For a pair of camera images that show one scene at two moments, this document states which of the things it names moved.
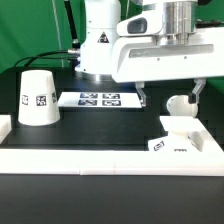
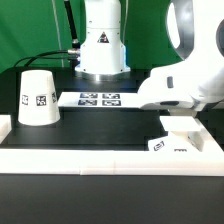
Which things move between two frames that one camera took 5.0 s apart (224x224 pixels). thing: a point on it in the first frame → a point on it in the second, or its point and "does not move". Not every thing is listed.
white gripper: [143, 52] → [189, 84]
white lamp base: [185, 134] does not move
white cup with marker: [38, 105] does not move
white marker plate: [100, 100] does not move
